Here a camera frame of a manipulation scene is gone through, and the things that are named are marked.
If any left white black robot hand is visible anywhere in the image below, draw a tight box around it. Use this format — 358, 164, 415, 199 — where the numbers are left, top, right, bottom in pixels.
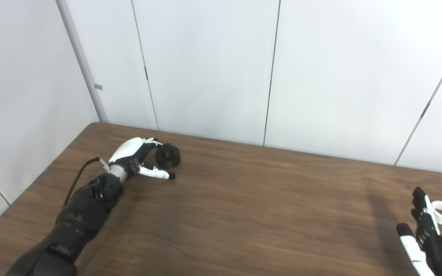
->
108, 137, 176, 181

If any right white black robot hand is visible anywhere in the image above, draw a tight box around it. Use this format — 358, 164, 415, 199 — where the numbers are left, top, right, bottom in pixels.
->
396, 187, 442, 276

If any round black part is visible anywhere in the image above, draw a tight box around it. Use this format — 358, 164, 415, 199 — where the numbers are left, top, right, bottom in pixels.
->
155, 144, 181, 169

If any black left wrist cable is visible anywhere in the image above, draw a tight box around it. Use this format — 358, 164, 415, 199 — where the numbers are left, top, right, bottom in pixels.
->
63, 157, 109, 207

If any gray wall post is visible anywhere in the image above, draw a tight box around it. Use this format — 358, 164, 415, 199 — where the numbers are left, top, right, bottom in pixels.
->
55, 0, 109, 124

